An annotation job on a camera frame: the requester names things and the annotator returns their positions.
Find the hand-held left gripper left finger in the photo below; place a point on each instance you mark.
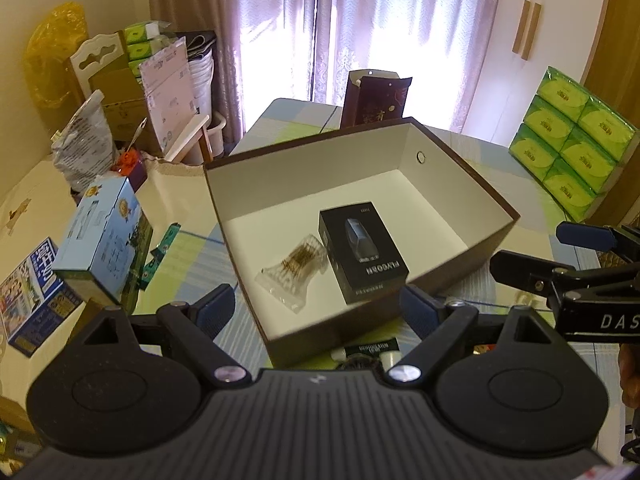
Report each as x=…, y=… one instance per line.
x=219, y=307

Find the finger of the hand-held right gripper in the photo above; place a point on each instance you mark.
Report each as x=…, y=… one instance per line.
x=580, y=232
x=525, y=270

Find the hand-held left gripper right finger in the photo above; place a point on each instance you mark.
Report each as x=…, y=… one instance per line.
x=416, y=307

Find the clear packet of cotton swabs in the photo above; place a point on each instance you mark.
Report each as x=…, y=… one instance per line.
x=292, y=270

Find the brown storage box white inside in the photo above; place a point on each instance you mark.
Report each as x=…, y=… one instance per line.
x=310, y=175

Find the black shaver product box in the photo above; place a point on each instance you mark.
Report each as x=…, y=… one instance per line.
x=370, y=270

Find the dark green tube white cap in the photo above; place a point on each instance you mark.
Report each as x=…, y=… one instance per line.
x=367, y=350

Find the green sachet strip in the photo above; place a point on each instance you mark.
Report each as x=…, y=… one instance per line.
x=162, y=250

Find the large green tissue multipack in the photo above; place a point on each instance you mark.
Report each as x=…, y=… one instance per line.
x=575, y=145

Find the blue milk carton box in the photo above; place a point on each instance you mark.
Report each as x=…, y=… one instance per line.
x=100, y=240

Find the purple box with orange item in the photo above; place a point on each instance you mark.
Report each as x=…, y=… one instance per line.
x=132, y=170

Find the white wooden slat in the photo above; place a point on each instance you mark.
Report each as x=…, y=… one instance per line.
x=187, y=137

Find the blue printed flat box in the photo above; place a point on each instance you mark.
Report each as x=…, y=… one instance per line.
x=35, y=305

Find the silver pen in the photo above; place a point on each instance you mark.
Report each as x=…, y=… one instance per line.
x=136, y=135

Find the dark red gift bag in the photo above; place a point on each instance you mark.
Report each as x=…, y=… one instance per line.
x=375, y=105

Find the silver printed plastic bag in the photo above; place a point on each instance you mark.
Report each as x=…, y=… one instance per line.
x=82, y=145

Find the pink printed cardboard box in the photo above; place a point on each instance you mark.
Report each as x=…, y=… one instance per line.
x=167, y=95

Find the stack of white buckets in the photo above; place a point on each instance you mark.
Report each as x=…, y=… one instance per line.
x=202, y=85

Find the small green tissue multipack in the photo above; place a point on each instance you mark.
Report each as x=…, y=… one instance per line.
x=139, y=50

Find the pale purple curtain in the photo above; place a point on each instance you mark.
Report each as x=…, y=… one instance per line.
x=280, y=25

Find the yellow plastic bag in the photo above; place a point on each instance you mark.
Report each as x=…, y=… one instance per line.
x=55, y=55

